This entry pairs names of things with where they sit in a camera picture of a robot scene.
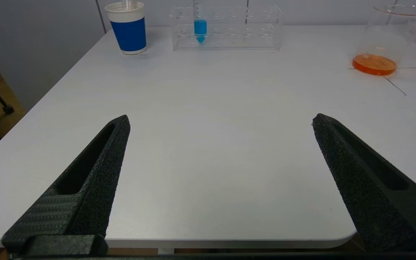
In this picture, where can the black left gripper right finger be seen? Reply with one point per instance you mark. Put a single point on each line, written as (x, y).
(367, 195)

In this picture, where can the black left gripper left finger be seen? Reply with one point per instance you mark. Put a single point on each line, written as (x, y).
(96, 187)

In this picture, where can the test tube with red pigment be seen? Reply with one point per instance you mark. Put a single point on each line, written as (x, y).
(128, 4)

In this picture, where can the clear glass beaker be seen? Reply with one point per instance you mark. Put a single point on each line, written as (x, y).
(374, 65)

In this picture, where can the test tube with blue pigment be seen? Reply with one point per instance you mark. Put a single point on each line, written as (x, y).
(200, 29)

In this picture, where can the white table leg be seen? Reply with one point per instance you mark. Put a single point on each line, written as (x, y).
(165, 250)

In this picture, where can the blue paper cup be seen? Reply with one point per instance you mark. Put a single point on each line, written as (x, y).
(130, 34)

